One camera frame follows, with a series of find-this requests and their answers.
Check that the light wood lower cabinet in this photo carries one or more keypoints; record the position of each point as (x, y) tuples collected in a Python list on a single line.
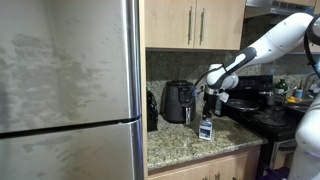
[(237, 165)]

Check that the light wood cabinet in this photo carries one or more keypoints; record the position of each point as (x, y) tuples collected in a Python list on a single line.
[(194, 24), (237, 165)]

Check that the blue capped small bottle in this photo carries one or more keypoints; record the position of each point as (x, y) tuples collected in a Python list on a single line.
[(299, 93)]

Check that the black frying pan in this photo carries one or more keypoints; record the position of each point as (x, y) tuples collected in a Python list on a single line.
[(242, 105)]

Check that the black air fryer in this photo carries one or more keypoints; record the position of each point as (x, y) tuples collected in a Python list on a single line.
[(178, 102)]

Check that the stainless steel refrigerator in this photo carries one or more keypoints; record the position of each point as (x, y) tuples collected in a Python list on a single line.
[(70, 93)]

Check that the small clear bottle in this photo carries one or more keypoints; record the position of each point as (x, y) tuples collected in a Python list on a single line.
[(205, 128)]

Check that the dark green wine bottle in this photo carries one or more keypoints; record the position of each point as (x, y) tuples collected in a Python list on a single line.
[(218, 107)]

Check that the black electric stove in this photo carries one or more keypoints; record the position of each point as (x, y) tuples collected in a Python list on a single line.
[(270, 121)]

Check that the black bag beside fridge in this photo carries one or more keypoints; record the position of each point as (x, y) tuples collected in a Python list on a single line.
[(152, 112)]

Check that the green round bottle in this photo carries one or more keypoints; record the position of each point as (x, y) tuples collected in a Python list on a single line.
[(280, 87)]

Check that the black range hood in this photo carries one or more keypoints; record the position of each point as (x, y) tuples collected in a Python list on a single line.
[(278, 7)]

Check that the light wood upper cabinet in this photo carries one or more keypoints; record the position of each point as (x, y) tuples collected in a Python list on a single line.
[(194, 24)]

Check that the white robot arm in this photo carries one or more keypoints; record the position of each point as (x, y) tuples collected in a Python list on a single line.
[(298, 29)]

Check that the yellow sponge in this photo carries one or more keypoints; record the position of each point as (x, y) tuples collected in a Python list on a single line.
[(291, 99)]

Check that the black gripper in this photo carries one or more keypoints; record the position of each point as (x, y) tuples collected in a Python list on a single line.
[(210, 103)]

